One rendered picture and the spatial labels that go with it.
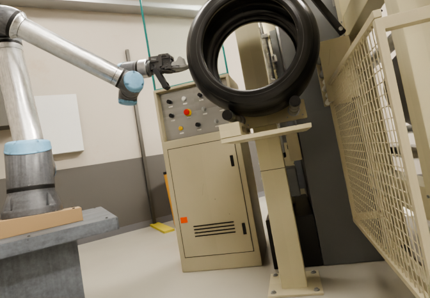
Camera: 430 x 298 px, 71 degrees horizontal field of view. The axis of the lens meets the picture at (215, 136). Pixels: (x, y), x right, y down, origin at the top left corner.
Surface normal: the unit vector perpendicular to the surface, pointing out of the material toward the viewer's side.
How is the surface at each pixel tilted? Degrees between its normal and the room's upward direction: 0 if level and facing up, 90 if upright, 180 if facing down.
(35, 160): 88
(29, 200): 67
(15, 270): 90
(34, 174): 88
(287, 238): 90
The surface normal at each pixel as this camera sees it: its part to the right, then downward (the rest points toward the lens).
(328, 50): -0.24, -0.02
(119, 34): 0.44, -0.14
